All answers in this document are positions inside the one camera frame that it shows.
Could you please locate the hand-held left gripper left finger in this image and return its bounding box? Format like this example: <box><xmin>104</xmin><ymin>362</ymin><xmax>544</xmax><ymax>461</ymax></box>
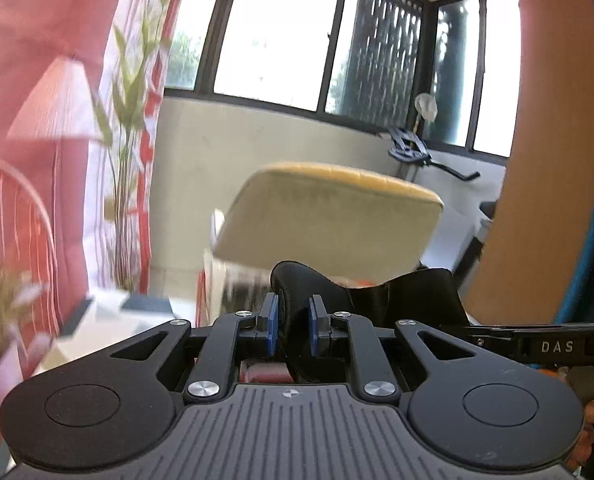
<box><xmin>108</xmin><ymin>292</ymin><xmax>280</xmax><ymax>404</ymax></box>

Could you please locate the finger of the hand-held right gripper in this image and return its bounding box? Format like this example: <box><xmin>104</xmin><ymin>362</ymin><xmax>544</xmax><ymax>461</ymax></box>
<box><xmin>439</xmin><ymin>324</ymin><xmax>522</xmax><ymax>359</ymax></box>

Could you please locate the beige armchair with yellow top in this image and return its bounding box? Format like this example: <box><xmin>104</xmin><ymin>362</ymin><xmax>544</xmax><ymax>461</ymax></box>
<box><xmin>212</xmin><ymin>161</ymin><xmax>446</xmax><ymax>282</ymax></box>

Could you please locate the black framed window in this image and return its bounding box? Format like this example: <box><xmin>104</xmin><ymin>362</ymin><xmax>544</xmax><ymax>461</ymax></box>
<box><xmin>164</xmin><ymin>0</ymin><xmax>521</xmax><ymax>159</ymax></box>

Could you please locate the geometric patterned tablecloth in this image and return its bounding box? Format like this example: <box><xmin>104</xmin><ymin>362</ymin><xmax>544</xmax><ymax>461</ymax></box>
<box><xmin>42</xmin><ymin>290</ymin><xmax>199</xmax><ymax>377</ymax></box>

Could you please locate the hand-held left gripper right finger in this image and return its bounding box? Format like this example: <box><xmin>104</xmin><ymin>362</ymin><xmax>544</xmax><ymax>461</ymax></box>
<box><xmin>308</xmin><ymin>294</ymin><xmax>478</xmax><ymax>404</ymax></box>

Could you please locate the exercise bike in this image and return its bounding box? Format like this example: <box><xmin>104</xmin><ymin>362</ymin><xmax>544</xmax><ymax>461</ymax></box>
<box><xmin>387</xmin><ymin>127</ymin><xmax>498</xmax><ymax>272</ymax></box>

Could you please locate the white board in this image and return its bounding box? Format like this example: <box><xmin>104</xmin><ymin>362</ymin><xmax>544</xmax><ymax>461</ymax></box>
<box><xmin>419</xmin><ymin>207</ymin><xmax>484</xmax><ymax>272</ymax></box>

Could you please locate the black cloth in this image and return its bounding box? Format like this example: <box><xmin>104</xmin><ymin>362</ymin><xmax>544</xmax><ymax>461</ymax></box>
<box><xmin>269</xmin><ymin>260</ymin><xmax>470</xmax><ymax>384</ymax></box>

